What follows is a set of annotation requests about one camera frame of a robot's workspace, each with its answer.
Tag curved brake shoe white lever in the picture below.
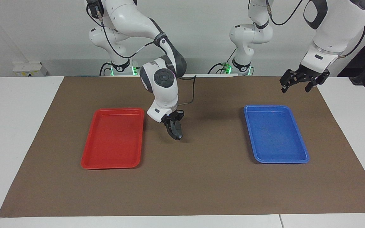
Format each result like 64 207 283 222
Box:
169 121 183 139

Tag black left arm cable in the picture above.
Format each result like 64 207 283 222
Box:
266 0 365 59

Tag blue plastic tray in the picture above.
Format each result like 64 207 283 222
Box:
244 105 310 164

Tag black base cable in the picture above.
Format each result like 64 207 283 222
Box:
208 57 235 75
99 62 112 76

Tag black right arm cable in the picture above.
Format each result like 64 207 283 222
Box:
86 0 197 105

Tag white wall socket box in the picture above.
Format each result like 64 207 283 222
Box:
12 61 47 77

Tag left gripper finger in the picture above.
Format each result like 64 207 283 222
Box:
281 79 296 94
305 78 323 93

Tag red plastic tray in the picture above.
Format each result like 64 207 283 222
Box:
81 108 145 170

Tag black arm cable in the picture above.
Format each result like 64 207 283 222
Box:
86 0 197 105
266 0 365 59

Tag brown table mat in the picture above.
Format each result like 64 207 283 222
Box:
0 76 365 218

